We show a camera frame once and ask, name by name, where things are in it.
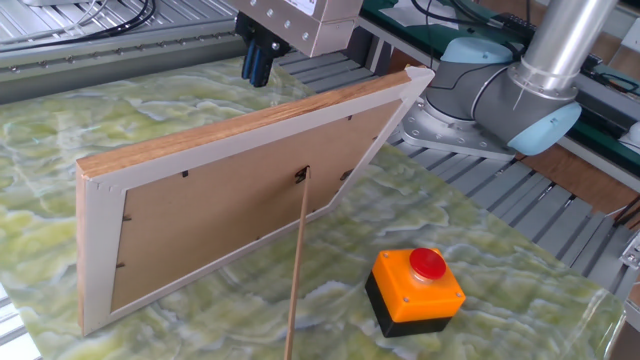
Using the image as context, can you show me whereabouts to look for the grey aluminium rail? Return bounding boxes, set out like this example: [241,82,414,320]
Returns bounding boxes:
[0,22,247,106]

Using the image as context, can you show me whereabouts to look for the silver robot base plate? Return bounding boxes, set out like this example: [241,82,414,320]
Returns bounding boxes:
[399,97,517,162]

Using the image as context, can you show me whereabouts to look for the wooden picture frame with stand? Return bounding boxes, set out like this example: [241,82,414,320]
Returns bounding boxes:
[74,65,436,360]

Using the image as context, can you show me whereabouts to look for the silver metal bracket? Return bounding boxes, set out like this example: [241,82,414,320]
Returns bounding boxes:
[619,232,640,272]

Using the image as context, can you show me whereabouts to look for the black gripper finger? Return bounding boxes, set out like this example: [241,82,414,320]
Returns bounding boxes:
[249,24,291,89]
[234,12,258,81]

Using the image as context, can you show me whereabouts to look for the white plastic sheet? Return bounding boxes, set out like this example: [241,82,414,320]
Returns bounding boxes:
[378,0,452,29]

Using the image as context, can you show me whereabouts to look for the silver Schunk gripper body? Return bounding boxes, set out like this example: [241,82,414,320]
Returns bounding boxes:
[224,0,364,59]

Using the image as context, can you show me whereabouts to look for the tangled cables behind rail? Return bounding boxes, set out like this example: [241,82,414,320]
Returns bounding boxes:
[0,0,157,52]

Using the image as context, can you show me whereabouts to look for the black power strip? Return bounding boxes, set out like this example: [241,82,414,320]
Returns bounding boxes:
[492,12,601,69]

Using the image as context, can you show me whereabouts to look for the white cable tie on arm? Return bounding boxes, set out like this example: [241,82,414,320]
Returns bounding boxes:
[509,62,579,112]

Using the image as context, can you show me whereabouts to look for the orange box with red button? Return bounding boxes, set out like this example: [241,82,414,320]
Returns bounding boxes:
[364,246,468,339]

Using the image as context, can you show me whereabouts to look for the green marble pattern mat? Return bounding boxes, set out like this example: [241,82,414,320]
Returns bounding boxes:
[0,52,627,360]

